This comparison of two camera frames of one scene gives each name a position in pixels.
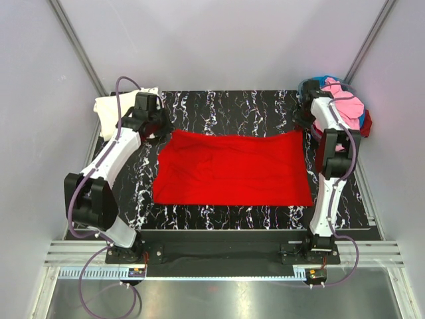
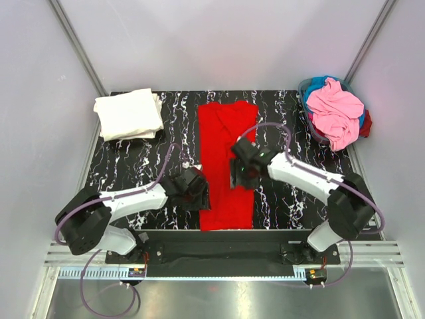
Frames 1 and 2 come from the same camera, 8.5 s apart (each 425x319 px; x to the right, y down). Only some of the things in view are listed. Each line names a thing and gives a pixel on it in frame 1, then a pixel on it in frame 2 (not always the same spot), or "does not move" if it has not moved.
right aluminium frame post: x=370 y=39 does not move
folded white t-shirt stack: x=105 y=108 does not move
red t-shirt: x=260 y=169 → x=220 y=125
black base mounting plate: x=225 y=248 does not move
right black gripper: x=299 y=123 → x=236 y=179
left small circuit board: x=137 y=272 does not move
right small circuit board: x=317 y=273 does not move
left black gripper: x=168 y=127 → x=203 y=201
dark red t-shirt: x=366 y=124 does not move
